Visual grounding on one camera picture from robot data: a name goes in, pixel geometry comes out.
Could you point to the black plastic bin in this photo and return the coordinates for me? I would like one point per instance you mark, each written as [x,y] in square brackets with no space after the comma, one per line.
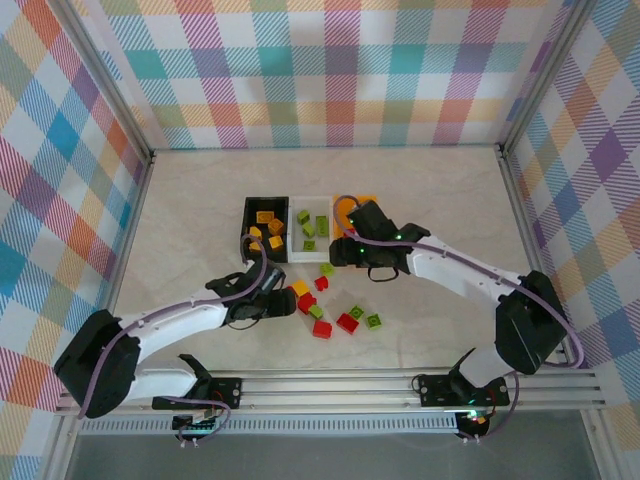
[245,220]

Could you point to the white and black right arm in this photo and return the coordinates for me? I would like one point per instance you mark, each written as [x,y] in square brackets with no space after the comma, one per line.
[450,270]

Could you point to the small red lego brick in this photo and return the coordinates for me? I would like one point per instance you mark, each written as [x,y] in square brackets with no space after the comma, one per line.
[306,302]
[322,329]
[321,283]
[347,323]

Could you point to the aluminium side rail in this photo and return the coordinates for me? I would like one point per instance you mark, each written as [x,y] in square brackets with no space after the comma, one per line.
[133,210]
[520,210]

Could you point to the aluminium frame post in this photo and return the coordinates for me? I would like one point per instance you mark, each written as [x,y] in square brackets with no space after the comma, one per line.
[110,85]
[545,75]

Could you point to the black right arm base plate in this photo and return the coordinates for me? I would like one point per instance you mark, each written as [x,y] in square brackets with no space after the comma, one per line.
[435,390]

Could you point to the long aluminium mounting rail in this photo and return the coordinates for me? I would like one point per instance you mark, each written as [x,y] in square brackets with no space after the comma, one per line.
[325,390]

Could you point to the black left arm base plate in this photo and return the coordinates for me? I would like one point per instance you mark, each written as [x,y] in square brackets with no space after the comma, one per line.
[230,390]

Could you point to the white plastic bin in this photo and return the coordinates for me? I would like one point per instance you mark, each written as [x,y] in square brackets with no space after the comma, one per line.
[295,255]

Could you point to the small green lego brick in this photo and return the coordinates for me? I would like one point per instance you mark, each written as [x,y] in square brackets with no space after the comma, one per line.
[309,245]
[303,217]
[373,320]
[315,312]
[327,269]
[356,311]
[308,230]

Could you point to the orange plastic bin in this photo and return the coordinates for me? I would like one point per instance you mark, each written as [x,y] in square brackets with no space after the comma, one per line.
[337,232]

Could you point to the long green lego brick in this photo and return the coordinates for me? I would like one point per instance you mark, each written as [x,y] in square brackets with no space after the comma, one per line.
[322,225]

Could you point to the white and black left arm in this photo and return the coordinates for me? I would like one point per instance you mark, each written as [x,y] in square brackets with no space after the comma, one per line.
[170,325]

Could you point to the small yellow lego brick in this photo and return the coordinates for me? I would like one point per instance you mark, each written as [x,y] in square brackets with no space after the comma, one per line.
[264,217]
[276,226]
[255,246]
[255,232]
[275,243]
[301,288]

